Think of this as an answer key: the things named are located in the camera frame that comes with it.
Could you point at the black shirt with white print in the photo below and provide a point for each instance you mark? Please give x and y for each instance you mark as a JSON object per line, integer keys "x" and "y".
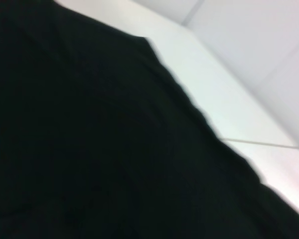
{"x": 89, "y": 137}

